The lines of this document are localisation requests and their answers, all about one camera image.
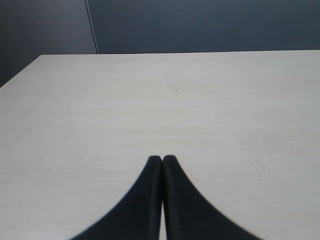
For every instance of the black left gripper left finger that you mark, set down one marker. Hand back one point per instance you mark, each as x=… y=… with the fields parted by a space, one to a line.
x=137 y=216

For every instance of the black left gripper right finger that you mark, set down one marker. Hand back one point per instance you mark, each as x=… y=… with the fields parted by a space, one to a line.
x=188 y=215

